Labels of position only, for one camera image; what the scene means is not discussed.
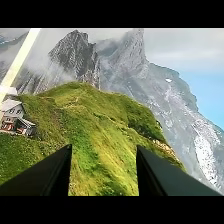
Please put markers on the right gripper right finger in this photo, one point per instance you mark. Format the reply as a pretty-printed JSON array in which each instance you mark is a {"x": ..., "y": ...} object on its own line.
[{"x": 163, "y": 180}]

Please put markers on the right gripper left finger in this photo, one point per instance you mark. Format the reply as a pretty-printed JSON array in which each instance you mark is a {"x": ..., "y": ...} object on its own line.
[{"x": 46, "y": 178}]

